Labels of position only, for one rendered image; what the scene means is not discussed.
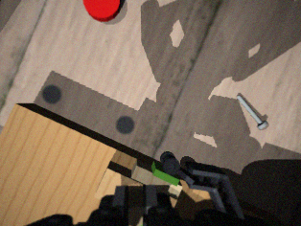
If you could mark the small wooden block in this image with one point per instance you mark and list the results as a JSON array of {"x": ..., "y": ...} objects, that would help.
[{"x": 116, "y": 175}]

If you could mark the light wooden bench board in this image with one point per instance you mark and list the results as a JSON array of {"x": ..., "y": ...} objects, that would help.
[{"x": 50, "y": 165}]

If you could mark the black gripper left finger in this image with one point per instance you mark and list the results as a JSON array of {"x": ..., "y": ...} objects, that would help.
[{"x": 116, "y": 215}]

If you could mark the grey metal bolt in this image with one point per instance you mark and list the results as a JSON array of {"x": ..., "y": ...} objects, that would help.
[{"x": 253, "y": 114}]

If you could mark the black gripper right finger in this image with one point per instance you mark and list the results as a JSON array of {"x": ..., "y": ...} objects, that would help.
[{"x": 162, "y": 215}]

